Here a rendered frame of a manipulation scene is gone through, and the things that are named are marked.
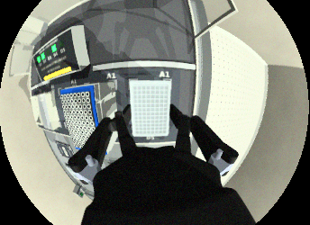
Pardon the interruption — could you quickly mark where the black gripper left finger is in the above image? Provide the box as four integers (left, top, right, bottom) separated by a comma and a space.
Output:
68, 104, 148, 185

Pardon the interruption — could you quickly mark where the white ready key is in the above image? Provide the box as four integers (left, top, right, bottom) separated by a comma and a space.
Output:
73, 183, 86, 198

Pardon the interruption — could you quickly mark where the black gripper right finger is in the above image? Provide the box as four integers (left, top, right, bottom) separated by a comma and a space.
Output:
169, 104, 239, 177

